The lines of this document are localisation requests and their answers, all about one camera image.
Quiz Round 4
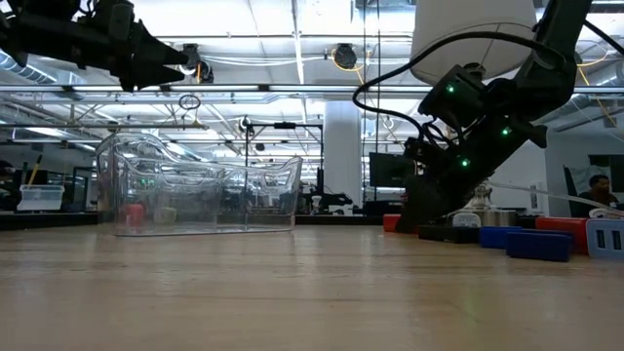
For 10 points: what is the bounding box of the silver ventilation duct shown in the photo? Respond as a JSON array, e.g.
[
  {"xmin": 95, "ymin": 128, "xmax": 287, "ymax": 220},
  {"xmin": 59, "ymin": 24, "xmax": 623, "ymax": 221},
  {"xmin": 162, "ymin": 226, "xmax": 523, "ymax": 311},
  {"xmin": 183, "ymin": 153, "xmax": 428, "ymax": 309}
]
[{"xmin": 0, "ymin": 48, "xmax": 62, "ymax": 85}]

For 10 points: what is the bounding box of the clear lamp cord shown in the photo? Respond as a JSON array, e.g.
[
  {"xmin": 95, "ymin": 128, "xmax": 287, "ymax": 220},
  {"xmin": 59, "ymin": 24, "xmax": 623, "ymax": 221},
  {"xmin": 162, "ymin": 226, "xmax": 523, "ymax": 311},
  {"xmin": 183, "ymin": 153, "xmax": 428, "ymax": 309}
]
[{"xmin": 487, "ymin": 180, "xmax": 624, "ymax": 219}]

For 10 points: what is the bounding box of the low clear plastic bin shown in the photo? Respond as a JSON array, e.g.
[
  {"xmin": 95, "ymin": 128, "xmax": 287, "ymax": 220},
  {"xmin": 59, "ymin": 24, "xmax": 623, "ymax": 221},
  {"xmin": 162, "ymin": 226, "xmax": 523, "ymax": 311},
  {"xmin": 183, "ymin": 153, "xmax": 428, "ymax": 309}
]
[{"xmin": 214, "ymin": 154, "xmax": 304, "ymax": 234}]

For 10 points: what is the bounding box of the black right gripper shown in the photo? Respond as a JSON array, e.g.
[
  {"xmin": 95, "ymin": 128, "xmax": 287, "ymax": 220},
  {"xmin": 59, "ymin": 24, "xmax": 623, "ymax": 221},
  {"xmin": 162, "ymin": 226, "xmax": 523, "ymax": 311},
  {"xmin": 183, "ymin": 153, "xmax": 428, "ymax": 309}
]
[{"xmin": 394, "ymin": 79, "xmax": 549, "ymax": 235}]

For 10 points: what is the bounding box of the black stand frame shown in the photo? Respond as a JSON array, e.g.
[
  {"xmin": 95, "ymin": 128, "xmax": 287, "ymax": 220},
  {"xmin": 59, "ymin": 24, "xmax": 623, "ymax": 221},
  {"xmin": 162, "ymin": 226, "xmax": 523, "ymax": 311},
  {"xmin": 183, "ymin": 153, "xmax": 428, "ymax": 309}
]
[{"xmin": 240, "ymin": 116, "xmax": 326, "ymax": 216}]

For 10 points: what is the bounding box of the black monitor screen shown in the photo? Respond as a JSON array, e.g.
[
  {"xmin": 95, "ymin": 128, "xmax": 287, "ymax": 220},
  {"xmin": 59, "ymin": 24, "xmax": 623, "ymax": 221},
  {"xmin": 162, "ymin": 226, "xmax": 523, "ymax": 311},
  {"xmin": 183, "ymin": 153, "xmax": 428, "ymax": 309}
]
[{"xmin": 369, "ymin": 151, "xmax": 415, "ymax": 189}]

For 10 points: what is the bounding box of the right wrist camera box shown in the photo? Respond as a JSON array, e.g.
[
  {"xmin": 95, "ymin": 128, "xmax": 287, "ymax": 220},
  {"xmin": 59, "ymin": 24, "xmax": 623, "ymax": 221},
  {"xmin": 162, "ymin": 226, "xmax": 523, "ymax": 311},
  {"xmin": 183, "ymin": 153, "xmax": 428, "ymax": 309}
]
[{"xmin": 417, "ymin": 61, "xmax": 489, "ymax": 132}]

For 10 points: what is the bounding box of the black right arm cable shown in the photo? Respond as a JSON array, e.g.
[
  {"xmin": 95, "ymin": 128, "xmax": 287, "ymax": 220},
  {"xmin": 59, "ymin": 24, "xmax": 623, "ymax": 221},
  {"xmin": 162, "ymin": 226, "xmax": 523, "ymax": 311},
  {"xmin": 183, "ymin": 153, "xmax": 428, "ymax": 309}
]
[{"xmin": 351, "ymin": 30, "xmax": 567, "ymax": 147}]

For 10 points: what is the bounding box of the lavender plug charger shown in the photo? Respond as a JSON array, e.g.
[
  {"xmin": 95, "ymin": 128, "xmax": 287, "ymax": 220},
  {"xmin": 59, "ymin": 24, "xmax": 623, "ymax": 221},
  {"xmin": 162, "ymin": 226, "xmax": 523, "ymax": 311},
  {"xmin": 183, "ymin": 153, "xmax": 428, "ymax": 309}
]
[{"xmin": 451, "ymin": 211, "xmax": 484, "ymax": 229}]

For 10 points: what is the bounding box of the tall clear plastic bin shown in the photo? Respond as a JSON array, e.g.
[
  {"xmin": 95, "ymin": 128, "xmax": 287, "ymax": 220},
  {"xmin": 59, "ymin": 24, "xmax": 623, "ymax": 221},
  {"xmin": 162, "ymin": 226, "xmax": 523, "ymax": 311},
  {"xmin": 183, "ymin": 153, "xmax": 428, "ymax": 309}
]
[{"xmin": 95, "ymin": 131, "xmax": 230, "ymax": 239}]

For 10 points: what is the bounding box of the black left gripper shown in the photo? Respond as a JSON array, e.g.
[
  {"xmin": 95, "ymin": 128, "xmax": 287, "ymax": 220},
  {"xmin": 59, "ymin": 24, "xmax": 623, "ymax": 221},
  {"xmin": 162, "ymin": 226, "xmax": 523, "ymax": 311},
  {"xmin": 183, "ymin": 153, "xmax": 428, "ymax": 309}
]
[{"xmin": 72, "ymin": 1, "xmax": 190, "ymax": 94}]

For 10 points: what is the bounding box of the light blue USB charger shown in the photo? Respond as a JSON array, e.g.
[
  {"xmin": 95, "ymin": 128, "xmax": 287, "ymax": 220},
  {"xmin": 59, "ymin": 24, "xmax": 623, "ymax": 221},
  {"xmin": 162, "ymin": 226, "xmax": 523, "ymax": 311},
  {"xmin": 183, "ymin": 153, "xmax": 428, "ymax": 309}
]
[{"xmin": 585, "ymin": 217, "xmax": 624, "ymax": 260}]

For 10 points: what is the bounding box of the black aluminium table frame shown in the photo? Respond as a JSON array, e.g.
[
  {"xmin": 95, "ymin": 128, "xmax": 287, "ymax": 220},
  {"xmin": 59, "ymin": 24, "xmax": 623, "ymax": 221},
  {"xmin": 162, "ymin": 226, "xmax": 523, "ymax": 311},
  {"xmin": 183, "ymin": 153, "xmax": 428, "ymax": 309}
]
[{"xmin": 0, "ymin": 212, "xmax": 387, "ymax": 231}]

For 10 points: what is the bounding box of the black ceiling cord reel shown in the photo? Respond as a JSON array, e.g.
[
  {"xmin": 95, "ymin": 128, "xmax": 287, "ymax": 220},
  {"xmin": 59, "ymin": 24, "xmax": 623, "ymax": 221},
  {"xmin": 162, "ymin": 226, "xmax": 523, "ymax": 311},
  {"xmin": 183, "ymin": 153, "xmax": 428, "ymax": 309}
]
[
  {"xmin": 331, "ymin": 42, "xmax": 367, "ymax": 84},
  {"xmin": 182, "ymin": 43, "xmax": 215, "ymax": 85}
]

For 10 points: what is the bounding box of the white building column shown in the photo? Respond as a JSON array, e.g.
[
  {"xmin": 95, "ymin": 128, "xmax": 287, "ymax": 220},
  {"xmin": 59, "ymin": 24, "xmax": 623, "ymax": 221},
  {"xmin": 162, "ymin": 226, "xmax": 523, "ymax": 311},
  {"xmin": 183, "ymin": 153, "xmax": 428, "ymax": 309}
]
[{"xmin": 324, "ymin": 99, "xmax": 364, "ymax": 209}]

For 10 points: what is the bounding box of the yellow-handled broom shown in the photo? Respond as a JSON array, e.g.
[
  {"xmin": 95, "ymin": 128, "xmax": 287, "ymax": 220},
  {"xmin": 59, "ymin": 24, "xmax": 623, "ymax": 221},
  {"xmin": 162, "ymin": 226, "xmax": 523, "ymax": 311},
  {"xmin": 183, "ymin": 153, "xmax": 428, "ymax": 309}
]
[{"xmin": 25, "ymin": 154, "xmax": 45, "ymax": 188}]

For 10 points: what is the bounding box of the translucent storage tub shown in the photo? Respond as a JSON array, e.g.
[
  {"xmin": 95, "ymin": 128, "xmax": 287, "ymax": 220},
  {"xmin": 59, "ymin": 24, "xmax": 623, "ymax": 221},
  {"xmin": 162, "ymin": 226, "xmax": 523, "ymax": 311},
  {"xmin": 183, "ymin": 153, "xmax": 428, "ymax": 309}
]
[{"xmin": 17, "ymin": 183, "xmax": 65, "ymax": 213}]

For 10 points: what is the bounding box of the white lamp shade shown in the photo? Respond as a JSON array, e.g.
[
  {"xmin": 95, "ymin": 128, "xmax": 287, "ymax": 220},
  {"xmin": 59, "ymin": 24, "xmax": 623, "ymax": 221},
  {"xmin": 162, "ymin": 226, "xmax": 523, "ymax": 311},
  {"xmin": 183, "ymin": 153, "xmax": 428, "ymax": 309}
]
[{"xmin": 409, "ymin": 0, "xmax": 538, "ymax": 87}]

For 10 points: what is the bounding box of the black hanging cable loop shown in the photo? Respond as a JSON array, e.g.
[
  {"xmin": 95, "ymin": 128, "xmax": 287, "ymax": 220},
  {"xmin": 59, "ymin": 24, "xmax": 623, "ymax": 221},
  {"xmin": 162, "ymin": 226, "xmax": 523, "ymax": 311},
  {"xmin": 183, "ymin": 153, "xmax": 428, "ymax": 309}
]
[{"xmin": 176, "ymin": 93, "xmax": 203, "ymax": 112}]

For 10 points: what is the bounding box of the black device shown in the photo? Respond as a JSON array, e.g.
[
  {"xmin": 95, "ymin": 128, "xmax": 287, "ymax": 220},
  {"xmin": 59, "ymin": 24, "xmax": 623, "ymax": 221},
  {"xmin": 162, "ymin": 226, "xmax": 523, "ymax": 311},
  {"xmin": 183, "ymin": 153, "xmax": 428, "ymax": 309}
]
[{"xmin": 417, "ymin": 224, "xmax": 482, "ymax": 245}]

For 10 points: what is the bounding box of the red block with slots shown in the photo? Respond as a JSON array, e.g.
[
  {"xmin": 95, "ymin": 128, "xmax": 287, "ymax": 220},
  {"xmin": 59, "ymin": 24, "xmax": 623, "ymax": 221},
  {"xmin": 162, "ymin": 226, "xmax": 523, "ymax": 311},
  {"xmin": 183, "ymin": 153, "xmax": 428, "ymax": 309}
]
[{"xmin": 534, "ymin": 215, "xmax": 590, "ymax": 255}]

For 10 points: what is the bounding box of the small red charger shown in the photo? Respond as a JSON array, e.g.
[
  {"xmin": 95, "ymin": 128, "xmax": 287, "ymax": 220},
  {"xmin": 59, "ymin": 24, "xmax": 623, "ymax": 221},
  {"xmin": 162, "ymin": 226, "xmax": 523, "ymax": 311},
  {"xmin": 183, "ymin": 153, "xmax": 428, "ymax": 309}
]
[
  {"xmin": 382, "ymin": 213, "xmax": 403, "ymax": 234},
  {"xmin": 120, "ymin": 203, "xmax": 146, "ymax": 228}
]

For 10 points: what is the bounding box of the person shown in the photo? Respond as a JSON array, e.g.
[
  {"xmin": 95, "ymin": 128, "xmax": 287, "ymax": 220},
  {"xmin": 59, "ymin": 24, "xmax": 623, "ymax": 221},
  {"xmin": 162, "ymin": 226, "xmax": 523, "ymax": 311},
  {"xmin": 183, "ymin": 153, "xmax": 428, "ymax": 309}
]
[{"xmin": 572, "ymin": 174, "xmax": 621, "ymax": 219}]

